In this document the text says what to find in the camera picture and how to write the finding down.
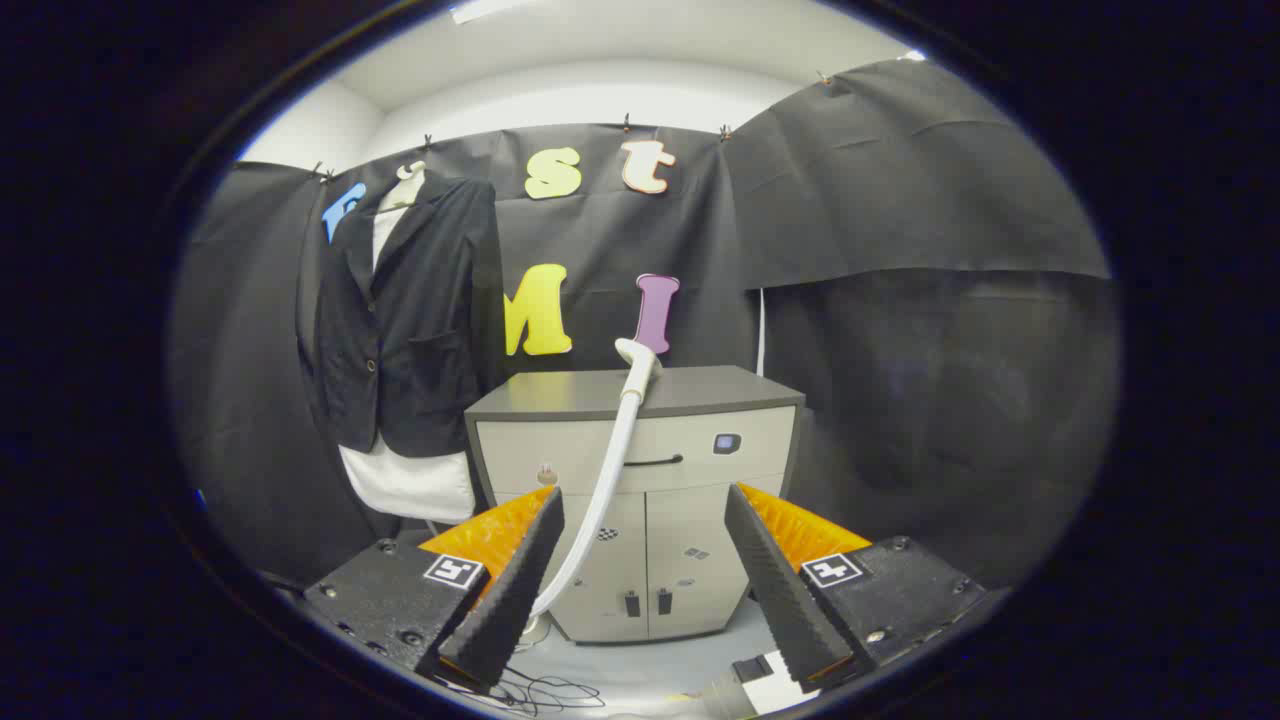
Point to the long ceiling light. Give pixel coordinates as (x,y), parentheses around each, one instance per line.
(480,10)

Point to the white and black floor device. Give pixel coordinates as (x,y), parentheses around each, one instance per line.
(770,690)

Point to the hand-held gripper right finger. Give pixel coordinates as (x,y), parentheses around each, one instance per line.
(780,590)

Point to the black suit jacket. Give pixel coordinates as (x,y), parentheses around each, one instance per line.
(420,300)

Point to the grey cabinet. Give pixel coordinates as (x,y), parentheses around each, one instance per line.
(700,470)

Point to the black backdrop cloth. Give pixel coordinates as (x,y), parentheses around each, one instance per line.
(900,200)

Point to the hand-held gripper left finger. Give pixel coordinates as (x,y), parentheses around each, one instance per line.
(510,590)

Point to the white garment steamer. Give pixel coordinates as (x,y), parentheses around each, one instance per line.
(637,365)

